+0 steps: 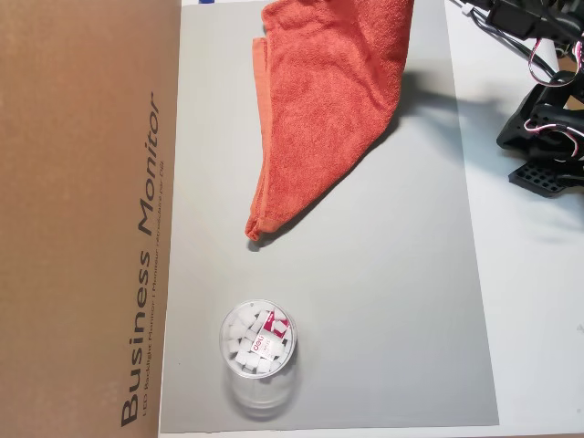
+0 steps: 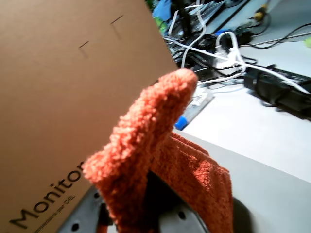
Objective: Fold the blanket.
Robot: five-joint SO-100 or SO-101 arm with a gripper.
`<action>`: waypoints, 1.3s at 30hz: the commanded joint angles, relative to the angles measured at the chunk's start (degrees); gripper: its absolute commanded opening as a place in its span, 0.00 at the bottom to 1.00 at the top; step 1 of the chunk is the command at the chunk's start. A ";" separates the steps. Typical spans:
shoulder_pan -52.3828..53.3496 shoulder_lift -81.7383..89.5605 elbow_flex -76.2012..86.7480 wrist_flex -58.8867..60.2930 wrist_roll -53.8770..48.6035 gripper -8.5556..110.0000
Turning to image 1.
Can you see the clear plastic jar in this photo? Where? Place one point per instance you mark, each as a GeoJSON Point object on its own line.
{"type": "Point", "coordinates": [257, 397]}

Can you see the grey table mat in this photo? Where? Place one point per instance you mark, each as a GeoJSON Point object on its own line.
{"type": "Point", "coordinates": [365, 319]}

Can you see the brown cardboard monitor box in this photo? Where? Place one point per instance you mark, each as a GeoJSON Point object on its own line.
{"type": "Point", "coordinates": [68, 228]}

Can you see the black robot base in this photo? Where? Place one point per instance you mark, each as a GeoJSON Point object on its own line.
{"type": "Point", "coordinates": [534, 178]}

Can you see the orange terry towel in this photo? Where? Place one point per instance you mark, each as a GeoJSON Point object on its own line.
{"type": "Point", "coordinates": [328, 114]}

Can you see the red white eraser packet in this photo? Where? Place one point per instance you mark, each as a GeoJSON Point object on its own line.
{"type": "Point", "coordinates": [264, 342]}

